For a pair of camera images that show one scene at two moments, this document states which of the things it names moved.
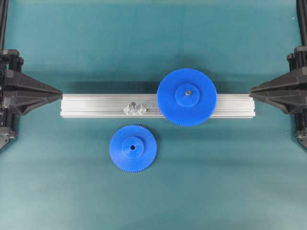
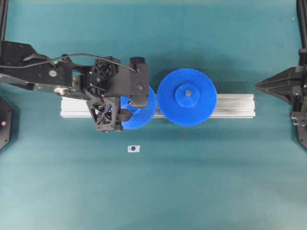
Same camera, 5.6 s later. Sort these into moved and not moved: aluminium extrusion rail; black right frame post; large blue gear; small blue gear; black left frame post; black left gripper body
Moved: black left gripper body; small blue gear
Not moved: large blue gear; black right frame post; black left frame post; aluminium extrusion rail
